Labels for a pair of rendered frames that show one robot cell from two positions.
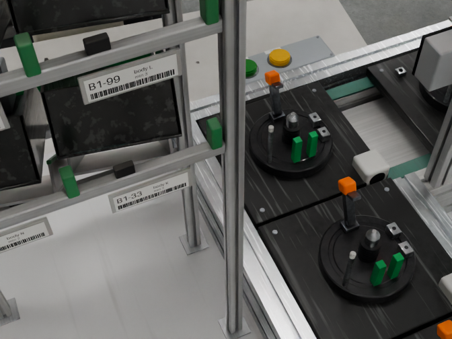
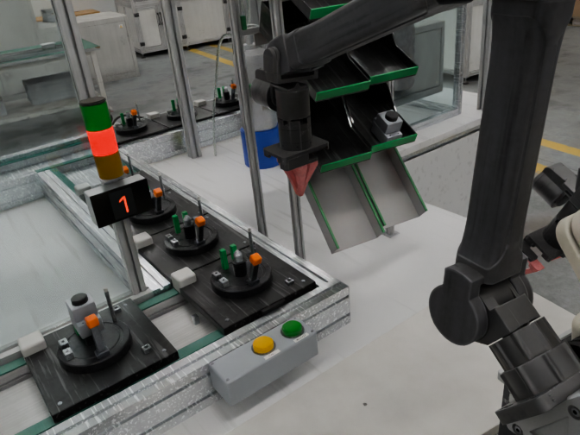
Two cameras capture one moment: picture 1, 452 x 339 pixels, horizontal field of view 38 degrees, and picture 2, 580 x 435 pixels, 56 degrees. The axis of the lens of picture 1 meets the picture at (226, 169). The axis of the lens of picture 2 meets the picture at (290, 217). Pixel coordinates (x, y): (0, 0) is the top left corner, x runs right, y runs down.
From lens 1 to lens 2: 1.79 m
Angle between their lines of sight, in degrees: 100
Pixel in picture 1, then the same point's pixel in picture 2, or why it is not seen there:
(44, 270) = (383, 249)
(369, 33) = not seen: outside the picture
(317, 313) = (217, 223)
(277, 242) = (242, 239)
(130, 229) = (346, 274)
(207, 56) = (357, 413)
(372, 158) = (182, 274)
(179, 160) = not seen: hidden behind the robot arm
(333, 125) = (209, 299)
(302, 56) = (241, 355)
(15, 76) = not seen: hidden behind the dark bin
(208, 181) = (293, 257)
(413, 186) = (154, 283)
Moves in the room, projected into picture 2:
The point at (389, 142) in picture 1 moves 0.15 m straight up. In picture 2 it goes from (165, 330) to (150, 274)
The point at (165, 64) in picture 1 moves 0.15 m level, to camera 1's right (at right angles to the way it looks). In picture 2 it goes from (258, 36) to (197, 45)
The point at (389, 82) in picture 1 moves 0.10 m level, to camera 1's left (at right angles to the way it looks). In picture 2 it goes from (159, 341) to (209, 329)
